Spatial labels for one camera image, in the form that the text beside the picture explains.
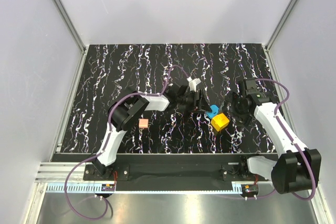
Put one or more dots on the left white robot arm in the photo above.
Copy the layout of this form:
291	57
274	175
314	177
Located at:
127	110

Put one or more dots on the pink plug adapter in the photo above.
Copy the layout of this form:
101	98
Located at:
143	123

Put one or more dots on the right aluminium frame post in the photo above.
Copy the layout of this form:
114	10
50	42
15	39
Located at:
286	14

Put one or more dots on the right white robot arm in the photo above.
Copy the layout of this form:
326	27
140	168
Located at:
297	167

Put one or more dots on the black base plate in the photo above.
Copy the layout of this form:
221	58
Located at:
175	173

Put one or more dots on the left aluminium frame post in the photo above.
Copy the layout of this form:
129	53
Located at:
69	24

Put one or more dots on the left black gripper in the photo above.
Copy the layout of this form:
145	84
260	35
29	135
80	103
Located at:
199	106

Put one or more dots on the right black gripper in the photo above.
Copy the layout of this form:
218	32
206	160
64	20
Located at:
243	119

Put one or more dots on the aluminium frame post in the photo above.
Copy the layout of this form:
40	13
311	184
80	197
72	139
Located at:
286	14
69	24

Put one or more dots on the slotted cable duct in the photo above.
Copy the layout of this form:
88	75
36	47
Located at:
80	188

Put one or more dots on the blue folding extension socket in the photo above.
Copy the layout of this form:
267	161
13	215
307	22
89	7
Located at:
214	111

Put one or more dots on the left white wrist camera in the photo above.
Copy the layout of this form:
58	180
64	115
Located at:
193	83

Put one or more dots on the yellow socket cube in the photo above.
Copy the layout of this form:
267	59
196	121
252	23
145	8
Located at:
220	121

